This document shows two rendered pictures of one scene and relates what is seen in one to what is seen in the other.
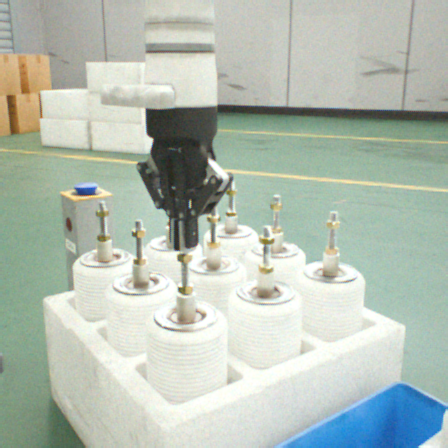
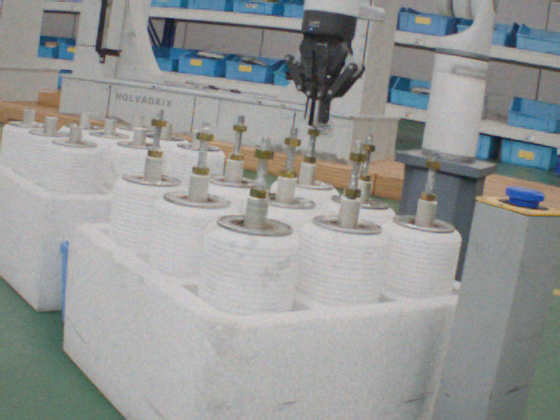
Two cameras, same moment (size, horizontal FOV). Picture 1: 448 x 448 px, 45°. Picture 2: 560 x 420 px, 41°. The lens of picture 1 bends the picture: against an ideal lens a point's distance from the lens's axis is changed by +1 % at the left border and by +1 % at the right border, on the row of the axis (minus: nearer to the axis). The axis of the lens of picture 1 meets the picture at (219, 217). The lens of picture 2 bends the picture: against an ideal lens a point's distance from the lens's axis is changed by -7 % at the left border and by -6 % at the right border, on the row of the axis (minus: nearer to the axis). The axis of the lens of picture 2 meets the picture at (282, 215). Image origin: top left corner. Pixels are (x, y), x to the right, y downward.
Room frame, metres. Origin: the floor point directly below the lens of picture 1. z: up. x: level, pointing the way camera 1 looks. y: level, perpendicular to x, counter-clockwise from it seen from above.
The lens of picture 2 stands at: (1.66, -0.01, 0.41)
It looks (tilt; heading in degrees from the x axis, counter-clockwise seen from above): 11 degrees down; 179
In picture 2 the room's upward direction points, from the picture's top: 8 degrees clockwise
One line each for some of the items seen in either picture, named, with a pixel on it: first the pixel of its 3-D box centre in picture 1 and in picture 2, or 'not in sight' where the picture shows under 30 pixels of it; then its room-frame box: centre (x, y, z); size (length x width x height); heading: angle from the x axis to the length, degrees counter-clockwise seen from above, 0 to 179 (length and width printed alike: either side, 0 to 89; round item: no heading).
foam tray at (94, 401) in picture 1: (214, 363); (266, 330); (0.74, 0.01, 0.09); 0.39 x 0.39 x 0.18; 35
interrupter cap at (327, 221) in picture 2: (172, 244); (347, 225); (0.83, 0.08, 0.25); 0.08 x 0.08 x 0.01
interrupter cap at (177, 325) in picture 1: (186, 316); (306, 184); (0.57, 0.04, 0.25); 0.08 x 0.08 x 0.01
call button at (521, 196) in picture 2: (86, 190); (524, 199); (0.93, 0.24, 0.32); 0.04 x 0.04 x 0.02
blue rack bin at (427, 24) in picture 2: not in sight; (431, 24); (-4.10, 1.01, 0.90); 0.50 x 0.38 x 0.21; 155
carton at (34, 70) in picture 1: (26, 73); not in sight; (4.63, 1.60, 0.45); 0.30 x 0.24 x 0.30; 62
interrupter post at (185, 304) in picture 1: (186, 306); (307, 175); (0.57, 0.04, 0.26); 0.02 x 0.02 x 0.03
